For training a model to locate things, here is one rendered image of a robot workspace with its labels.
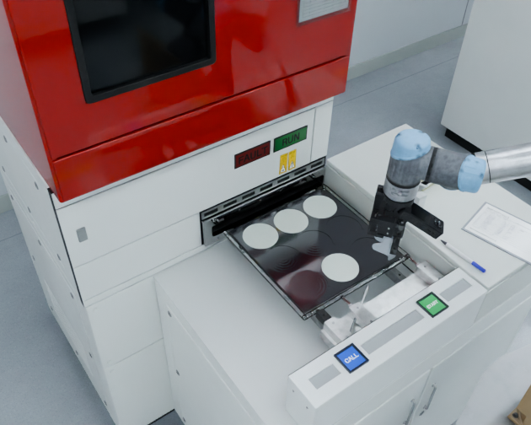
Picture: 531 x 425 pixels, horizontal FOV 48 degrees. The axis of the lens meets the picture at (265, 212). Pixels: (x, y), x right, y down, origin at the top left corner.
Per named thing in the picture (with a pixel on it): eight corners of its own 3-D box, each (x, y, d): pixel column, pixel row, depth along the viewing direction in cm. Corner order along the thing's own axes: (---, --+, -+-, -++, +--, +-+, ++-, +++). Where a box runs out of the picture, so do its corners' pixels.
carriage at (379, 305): (319, 337, 148) (320, 330, 146) (421, 274, 164) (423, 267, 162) (340, 360, 144) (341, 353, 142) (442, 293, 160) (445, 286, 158)
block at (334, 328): (323, 329, 147) (324, 321, 144) (333, 322, 148) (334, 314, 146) (344, 352, 142) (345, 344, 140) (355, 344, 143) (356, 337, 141)
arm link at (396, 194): (422, 171, 132) (418, 194, 126) (417, 186, 135) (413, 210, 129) (388, 164, 133) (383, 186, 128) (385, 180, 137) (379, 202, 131)
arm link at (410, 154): (431, 153, 119) (390, 142, 121) (421, 194, 126) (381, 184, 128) (438, 131, 124) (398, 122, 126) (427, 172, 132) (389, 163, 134)
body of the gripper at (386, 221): (372, 216, 145) (379, 177, 137) (407, 223, 143) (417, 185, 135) (366, 237, 139) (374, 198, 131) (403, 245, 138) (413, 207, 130)
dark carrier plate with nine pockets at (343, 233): (228, 233, 168) (228, 231, 168) (322, 188, 183) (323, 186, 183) (303, 314, 148) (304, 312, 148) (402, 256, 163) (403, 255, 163)
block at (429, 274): (414, 272, 161) (416, 265, 159) (423, 267, 162) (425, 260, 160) (437, 291, 156) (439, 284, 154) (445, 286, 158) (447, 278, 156)
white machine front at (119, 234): (81, 302, 158) (46, 188, 131) (317, 189, 194) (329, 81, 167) (85, 309, 156) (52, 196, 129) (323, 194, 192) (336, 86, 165)
